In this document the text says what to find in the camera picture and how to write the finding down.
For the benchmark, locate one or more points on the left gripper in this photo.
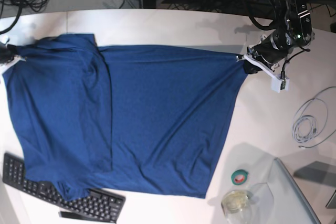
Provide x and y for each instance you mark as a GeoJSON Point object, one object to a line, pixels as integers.
{"type": "Point", "coordinates": [272, 49]}

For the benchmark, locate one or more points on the dark blue t-shirt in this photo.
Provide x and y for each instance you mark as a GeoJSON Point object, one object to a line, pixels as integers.
{"type": "Point", "coordinates": [144, 118]}

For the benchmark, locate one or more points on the clear tape dispenser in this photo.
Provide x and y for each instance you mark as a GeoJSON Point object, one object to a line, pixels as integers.
{"type": "Point", "coordinates": [236, 207]}

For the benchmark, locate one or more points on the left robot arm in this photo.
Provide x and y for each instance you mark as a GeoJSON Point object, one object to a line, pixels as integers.
{"type": "Point", "coordinates": [291, 28]}

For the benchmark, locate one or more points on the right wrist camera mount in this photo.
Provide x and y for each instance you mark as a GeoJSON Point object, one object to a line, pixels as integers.
{"type": "Point", "coordinates": [5, 66]}

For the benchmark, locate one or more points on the black computer keyboard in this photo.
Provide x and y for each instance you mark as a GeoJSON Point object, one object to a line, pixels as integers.
{"type": "Point", "coordinates": [99, 205]}

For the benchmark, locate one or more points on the green tape roll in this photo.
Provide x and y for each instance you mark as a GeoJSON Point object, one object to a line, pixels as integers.
{"type": "Point", "coordinates": [239, 177]}

